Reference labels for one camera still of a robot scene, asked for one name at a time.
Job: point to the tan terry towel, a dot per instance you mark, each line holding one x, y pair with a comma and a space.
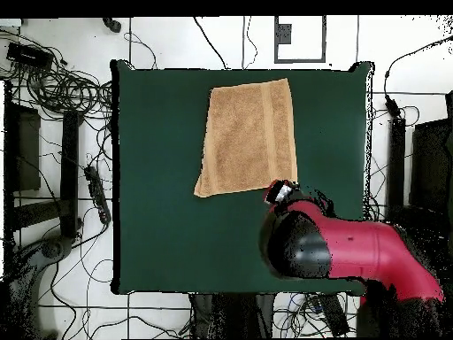
247, 138

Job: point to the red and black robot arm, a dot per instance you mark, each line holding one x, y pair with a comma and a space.
364, 248

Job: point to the dark green table cloth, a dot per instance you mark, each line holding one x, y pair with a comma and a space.
159, 230

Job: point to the black power strip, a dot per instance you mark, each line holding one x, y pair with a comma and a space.
97, 193

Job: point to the grey tripod base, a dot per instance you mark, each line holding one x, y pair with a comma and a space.
53, 249

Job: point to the small black plug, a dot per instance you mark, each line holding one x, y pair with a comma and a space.
112, 24

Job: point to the black rectangular box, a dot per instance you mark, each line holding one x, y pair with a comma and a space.
28, 55

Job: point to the black stand frame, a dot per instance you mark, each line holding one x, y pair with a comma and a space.
395, 159
70, 170

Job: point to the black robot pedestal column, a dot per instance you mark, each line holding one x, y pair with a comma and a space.
230, 315

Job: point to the grey square floor frame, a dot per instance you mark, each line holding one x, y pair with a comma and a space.
283, 35

